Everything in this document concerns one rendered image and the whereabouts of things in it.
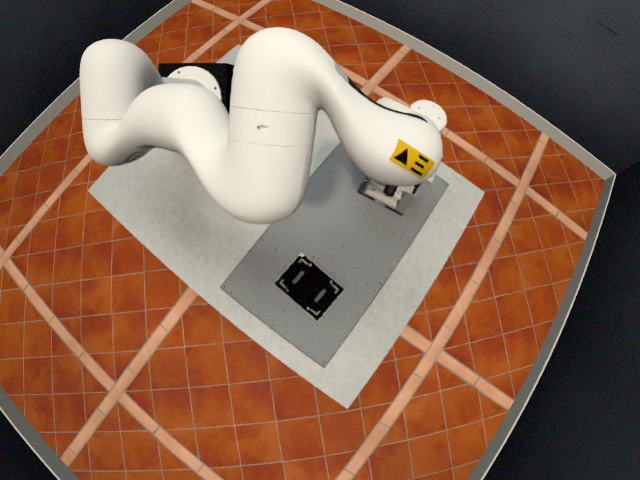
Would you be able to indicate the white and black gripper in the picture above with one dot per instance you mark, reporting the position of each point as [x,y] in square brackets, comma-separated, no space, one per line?
[390,190]

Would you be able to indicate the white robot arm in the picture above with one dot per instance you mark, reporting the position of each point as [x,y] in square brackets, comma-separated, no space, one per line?
[281,79]

